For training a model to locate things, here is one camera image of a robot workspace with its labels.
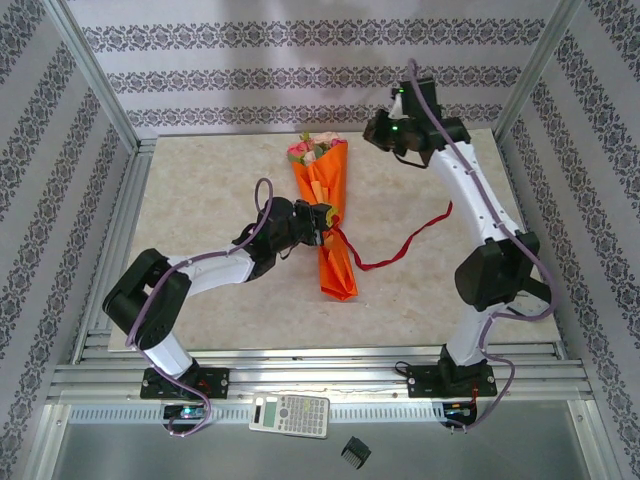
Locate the orange wrapping paper sheet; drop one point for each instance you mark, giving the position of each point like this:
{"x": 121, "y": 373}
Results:
{"x": 335, "y": 270}

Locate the pale peach artificial rose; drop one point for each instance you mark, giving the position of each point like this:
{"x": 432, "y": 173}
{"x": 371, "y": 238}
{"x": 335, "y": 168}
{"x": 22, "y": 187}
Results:
{"x": 327, "y": 136}

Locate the red ribbon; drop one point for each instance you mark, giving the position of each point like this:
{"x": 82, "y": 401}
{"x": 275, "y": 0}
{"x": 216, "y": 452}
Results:
{"x": 377, "y": 264}

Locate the small pink artificial rose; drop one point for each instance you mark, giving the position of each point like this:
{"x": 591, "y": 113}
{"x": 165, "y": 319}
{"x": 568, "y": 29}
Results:
{"x": 296, "y": 149}

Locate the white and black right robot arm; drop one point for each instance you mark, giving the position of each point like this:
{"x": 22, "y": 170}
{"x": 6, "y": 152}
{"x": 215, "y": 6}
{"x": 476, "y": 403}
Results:
{"x": 490, "y": 275}

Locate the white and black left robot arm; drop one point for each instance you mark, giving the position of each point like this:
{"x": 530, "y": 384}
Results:
{"x": 130, "y": 295}

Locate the white scientific calculator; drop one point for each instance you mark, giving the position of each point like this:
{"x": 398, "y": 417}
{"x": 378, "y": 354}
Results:
{"x": 295, "y": 415}

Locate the black plastic comb attachment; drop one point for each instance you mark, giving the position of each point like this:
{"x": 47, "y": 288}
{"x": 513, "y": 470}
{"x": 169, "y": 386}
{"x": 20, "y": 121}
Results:
{"x": 356, "y": 452}

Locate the aluminium profile frame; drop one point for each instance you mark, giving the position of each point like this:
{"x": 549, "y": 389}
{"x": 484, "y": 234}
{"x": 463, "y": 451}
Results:
{"x": 320, "y": 372}

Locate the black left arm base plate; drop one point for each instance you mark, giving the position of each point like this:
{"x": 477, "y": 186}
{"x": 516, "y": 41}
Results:
{"x": 217, "y": 382}

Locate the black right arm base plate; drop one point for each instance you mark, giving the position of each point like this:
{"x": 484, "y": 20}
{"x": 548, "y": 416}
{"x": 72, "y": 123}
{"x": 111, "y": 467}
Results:
{"x": 422, "y": 382}

